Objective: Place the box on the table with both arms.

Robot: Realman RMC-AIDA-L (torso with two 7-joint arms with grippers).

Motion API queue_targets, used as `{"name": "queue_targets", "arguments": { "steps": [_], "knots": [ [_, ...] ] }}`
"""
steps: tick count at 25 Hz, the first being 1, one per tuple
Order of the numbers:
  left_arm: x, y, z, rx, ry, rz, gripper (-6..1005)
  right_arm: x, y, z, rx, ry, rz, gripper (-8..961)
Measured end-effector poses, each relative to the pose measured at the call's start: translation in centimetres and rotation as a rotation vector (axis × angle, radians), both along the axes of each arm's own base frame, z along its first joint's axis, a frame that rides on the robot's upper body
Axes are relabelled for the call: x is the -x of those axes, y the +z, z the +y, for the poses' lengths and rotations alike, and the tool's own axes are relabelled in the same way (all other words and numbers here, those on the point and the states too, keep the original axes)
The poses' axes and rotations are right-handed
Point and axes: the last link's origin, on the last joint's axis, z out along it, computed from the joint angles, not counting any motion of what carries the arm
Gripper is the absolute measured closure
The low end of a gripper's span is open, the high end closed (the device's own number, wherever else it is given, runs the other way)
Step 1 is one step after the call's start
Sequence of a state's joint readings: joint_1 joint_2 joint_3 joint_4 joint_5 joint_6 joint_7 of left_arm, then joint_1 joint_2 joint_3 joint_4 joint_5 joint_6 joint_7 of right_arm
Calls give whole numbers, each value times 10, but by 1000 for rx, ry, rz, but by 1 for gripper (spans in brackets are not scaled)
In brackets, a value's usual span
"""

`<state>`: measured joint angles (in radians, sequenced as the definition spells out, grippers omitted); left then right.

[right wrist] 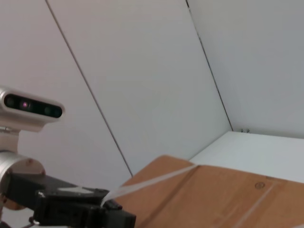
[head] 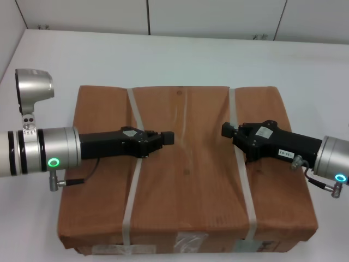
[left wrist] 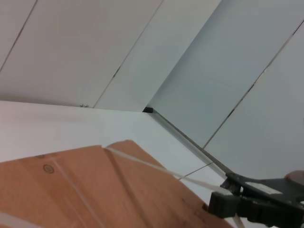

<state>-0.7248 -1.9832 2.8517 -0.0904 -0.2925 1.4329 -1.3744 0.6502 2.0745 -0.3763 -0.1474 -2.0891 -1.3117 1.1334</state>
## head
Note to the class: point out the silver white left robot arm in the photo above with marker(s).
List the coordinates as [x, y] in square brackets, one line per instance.
[35, 152]

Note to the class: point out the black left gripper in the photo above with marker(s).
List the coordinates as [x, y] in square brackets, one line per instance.
[109, 144]

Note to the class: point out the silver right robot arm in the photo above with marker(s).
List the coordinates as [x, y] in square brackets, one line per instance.
[334, 158]

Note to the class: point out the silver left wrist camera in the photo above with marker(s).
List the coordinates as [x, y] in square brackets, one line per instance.
[32, 87]

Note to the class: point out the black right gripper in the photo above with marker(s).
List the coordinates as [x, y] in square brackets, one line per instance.
[278, 144]

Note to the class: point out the brown cardboard box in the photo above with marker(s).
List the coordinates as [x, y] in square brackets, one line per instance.
[188, 191]

